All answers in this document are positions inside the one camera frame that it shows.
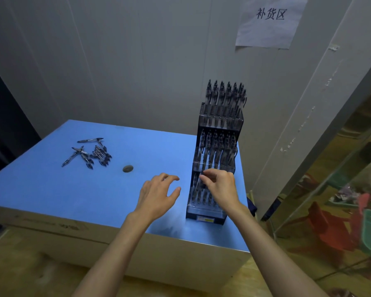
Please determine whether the person's left hand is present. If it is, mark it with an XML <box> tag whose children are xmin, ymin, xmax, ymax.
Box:
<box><xmin>127</xmin><ymin>173</ymin><xmax>182</xmax><ymax>226</ymax></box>

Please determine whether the person's right hand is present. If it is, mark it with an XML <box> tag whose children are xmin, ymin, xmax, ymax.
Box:
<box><xmin>199</xmin><ymin>168</ymin><xmax>251</xmax><ymax>219</ymax></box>

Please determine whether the pile of grey pens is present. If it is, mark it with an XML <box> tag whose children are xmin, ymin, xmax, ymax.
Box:
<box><xmin>61</xmin><ymin>137</ymin><xmax>113</xmax><ymax>170</ymax></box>

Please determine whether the cluster of grey pens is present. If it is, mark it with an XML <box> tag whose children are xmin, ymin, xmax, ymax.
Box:
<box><xmin>188</xmin><ymin>79</ymin><xmax>248</xmax><ymax>207</ymax></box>

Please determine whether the person's right forearm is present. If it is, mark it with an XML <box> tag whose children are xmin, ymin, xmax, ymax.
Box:
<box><xmin>232</xmin><ymin>207</ymin><xmax>328</xmax><ymax>297</ymax></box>

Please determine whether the person's left forearm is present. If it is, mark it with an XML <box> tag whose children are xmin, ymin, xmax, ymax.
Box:
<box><xmin>73</xmin><ymin>213</ymin><xmax>152</xmax><ymax>297</ymax></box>

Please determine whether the dark blue cloth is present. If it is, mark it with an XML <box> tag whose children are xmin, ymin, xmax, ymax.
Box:
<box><xmin>247</xmin><ymin>196</ymin><xmax>258</xmax><ymax>218</ymax></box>

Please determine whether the blue table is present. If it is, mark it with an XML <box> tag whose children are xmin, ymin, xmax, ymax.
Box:
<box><xmin>0</xmin><ymin>119</ymin><xmax>251</xmax><ymax>253</ymax></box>

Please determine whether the red plastic stool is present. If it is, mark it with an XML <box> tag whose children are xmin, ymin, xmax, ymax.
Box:
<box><xmin>308</xmin><ymin>193</ymin><xmax>371</xmax><ymax>253</ymax></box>

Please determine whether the black shelf unit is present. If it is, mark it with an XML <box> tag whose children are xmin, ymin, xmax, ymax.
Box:
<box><xmin>0</xmin><ymin>57</ymin><xmax>42</xmax><ymax>179</ymax></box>

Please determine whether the white paper wall sign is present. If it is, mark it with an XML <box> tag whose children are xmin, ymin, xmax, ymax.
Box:
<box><xmin>235</xmin><ymin>0</ymin><xmax>308</xmax><ymax>50</ymax></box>

